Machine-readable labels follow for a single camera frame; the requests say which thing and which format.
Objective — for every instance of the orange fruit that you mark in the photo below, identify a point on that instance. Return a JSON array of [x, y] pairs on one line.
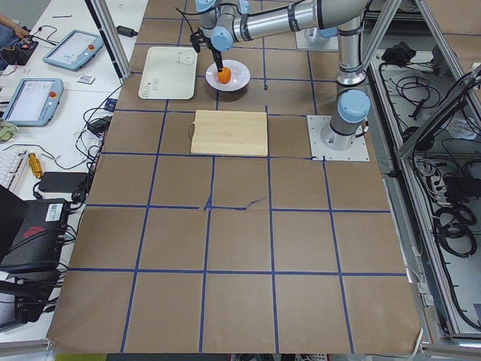
[[224, 75]]

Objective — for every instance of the black laptop computer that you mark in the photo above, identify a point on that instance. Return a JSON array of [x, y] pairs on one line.
[[31, 232]]

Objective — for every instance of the white keyboard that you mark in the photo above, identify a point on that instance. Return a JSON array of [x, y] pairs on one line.
[[13, 163]]

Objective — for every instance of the black power adapter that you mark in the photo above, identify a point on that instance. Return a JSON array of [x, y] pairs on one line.
[[61, 182]]

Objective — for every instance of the white round plate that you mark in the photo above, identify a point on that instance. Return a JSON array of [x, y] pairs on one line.
[[240, 76]]

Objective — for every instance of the teach pendant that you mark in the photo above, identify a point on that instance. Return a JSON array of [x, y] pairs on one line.
[[34, 102], [75, 50]]

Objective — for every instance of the cream bear tray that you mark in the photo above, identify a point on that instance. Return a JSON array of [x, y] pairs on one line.
[[169, 74]]

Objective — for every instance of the aluminium frame post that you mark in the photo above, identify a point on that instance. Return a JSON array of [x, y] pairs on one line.
[[104, 23]]

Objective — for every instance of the bamboo cutting board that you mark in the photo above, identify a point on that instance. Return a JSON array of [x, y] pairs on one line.
[[230, 133]]

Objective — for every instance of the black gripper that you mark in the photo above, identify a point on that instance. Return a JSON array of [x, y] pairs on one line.
[[215, 52]]

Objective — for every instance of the near teach pendant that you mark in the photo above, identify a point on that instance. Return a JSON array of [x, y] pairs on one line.
[[34, 102]]

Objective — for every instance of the far teach pendant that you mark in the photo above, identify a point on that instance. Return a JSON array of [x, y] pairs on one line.
[[75, 50]]

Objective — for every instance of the gold metal cylinder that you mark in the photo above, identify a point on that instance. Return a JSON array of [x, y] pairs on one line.
[[35, 166]]

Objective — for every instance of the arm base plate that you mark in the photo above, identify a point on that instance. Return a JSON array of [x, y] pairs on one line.
[[314, 39], [327, 145]]

